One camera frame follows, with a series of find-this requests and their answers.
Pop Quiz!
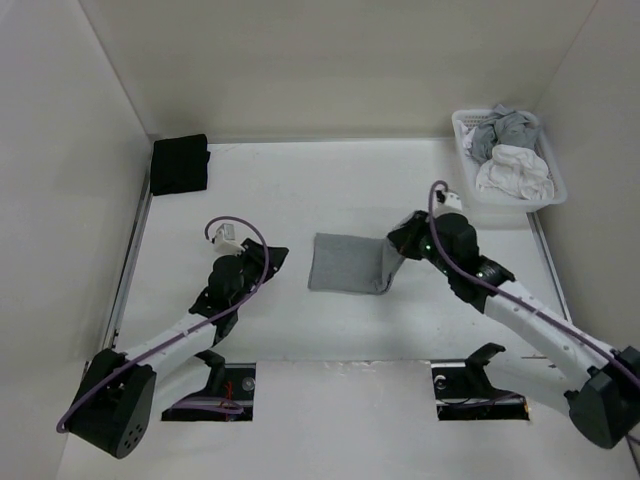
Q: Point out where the white plastic laundry basket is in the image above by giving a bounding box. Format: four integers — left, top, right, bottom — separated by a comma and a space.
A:
451, 105, 568, 215

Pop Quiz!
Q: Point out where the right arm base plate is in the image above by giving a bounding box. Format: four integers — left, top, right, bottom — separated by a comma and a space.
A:
431, 362, 530, 421

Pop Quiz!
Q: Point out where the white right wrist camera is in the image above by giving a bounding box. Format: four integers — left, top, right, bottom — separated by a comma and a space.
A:
436, 190, 463, 212

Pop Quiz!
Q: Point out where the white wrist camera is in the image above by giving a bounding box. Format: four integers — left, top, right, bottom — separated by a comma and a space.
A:
211, 223, 244, 255
436, 190, 463, 212

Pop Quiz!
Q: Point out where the grey tank top in basket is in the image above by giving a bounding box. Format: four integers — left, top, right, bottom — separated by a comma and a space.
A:
469, 105, 542, 164

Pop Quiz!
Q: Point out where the aluminium table edge rail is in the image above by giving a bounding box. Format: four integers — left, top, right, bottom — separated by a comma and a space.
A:
97, 170, 152, 351

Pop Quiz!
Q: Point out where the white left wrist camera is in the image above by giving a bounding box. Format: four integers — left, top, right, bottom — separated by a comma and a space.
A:
211, 223, 244, 255

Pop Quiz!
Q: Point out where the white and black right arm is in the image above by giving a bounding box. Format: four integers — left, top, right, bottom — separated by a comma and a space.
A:
387, 210, 639, 449

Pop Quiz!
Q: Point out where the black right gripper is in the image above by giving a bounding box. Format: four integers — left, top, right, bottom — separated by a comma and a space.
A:
387, 210, 455, 276

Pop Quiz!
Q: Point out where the folded black tank top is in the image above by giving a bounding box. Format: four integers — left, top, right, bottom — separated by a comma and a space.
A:
150, 134, 211, 196

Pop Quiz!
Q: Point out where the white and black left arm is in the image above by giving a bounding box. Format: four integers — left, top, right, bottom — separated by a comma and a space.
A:
57, 238, 289, 459

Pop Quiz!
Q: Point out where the white tank top in basket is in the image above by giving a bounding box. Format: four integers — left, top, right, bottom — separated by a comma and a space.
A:
455, 121, 555, 201

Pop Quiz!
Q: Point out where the white front cover board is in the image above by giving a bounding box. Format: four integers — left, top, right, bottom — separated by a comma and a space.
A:
58, 361, 637, 479

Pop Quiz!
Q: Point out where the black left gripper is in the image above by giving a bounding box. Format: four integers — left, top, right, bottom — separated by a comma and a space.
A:
230, 239, 287, 309

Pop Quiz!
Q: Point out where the grey tank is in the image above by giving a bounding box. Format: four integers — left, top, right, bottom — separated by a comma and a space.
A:
308, 233, 405, 295
469, 105, 542, 164

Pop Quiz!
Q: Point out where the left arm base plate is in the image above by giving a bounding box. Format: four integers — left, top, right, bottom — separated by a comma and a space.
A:
160, 363, 257, 423

